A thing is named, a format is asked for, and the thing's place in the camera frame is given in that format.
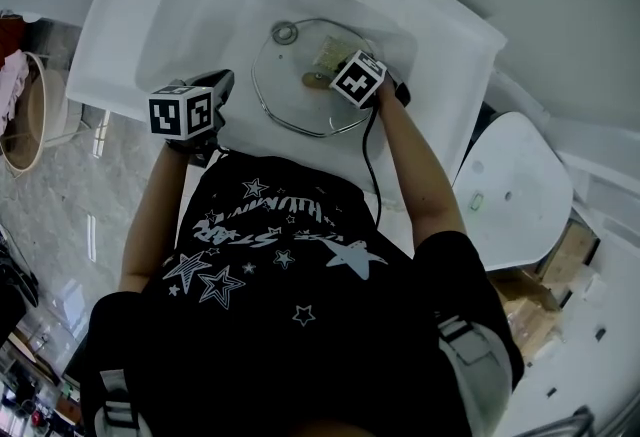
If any cardboard box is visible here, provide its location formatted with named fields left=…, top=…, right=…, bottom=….
left=492, top=269, right=565, bottom=362
left=536, top=219, right=602, bottom=307

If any white vanity with sink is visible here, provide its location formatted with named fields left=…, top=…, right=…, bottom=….
left=65, top=0, right=508, bottom=207

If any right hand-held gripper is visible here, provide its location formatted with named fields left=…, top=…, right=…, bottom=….
left=329, top=49, right=411, bottom=110

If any black star-print T-shirt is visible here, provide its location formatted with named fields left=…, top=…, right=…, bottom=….
left=79, top=147, right=526, bottom=437

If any beige round basket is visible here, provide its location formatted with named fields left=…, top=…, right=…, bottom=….
left=0, top=50, right=82, bottom=177

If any grey harness strap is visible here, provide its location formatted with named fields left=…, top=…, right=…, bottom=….
left=436, top=314, right=515, bottom=437
left=92, top=367, right=152, bottom=437

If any glass pot lid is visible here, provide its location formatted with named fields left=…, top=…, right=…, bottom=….
left=250, top=17, right=397, bottom=139

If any pink cloth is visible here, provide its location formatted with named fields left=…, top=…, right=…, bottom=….
left=0, top=49, right=32, bottom=127

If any yellow sponge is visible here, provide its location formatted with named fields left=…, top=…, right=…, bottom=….
left=311, top=35, right=354, bottom=77

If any grey metal bracket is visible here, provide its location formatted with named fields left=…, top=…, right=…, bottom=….
left=514, top=406, right=595, bottom=437

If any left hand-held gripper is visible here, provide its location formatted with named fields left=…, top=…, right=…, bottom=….
left=148, top=68, right=236, bottom=159

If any person's left forearm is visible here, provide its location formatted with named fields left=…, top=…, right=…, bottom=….
left=118, top=139, right=202, bottom=295

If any white loose washbasin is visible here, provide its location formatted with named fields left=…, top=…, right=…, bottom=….
left=451, top=110, right=575, bottom=273

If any chrome sink drain stopper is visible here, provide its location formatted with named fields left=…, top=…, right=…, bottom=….
left=271, top=21, right=300, bottom=46

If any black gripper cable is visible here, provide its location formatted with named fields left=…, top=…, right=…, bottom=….
left=361, top=106, right=384, bottom=229

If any person's right forearm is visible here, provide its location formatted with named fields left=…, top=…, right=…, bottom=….
left=373, top=84, right=467, bottom=257

